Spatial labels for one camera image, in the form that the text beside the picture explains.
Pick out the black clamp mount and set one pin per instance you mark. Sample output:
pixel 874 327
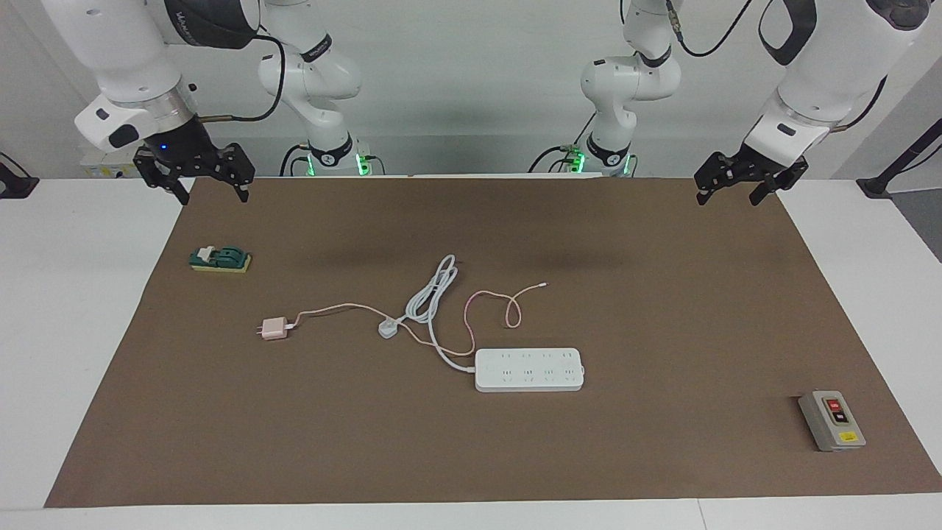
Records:
pixel 15 188

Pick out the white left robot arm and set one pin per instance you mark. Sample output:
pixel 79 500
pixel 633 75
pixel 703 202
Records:
pixel 831 73

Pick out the grey push button box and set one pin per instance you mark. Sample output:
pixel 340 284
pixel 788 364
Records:
pixel 835 423

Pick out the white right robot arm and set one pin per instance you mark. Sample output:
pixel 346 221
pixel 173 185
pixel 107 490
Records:
pixel 125 44

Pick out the black camera stand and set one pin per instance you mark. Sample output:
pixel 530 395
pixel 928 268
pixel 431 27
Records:
pixel 876 185

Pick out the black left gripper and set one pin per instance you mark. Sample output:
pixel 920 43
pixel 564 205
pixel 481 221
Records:
pixel 758 163

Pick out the white power strip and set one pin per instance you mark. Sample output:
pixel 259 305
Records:
pixel 530 372

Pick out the brown table mat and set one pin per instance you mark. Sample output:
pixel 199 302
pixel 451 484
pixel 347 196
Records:
pixel 368 442

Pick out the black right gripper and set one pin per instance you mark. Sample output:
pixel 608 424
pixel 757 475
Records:
pixel 180 151

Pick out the white three-pin plug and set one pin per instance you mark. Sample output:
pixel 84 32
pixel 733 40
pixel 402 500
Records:
pixel 388 328

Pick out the pink charger adapter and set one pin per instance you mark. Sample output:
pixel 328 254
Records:
pixel 276 328

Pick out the white wall socket box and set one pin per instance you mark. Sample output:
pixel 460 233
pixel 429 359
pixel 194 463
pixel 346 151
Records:
pixel 103 169

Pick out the green knife switch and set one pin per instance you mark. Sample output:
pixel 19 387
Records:
pixel 224 259

